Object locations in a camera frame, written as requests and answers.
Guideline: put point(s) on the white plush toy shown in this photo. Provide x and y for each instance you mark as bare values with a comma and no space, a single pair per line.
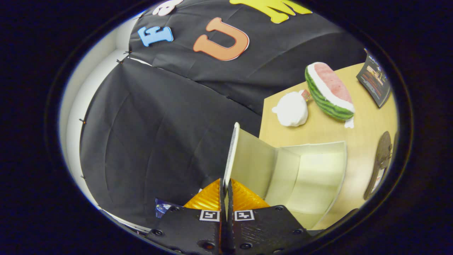
292,109

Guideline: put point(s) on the watermelon slice plush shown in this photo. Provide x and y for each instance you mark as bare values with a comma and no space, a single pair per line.
331,90

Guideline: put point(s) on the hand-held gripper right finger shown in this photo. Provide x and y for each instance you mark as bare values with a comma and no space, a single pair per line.
265,230

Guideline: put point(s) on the black cover book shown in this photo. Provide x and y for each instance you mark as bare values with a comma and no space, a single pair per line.
375,79

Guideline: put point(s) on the beige storage box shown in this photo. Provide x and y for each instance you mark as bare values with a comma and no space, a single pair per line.
311,173

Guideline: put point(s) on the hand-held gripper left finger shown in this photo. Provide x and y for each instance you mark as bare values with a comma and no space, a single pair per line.
191,230

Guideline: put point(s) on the black backdrop cloth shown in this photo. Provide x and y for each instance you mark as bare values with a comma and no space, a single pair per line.
148,134

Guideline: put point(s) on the blue printed packet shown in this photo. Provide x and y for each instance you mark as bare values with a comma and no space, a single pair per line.
163,208

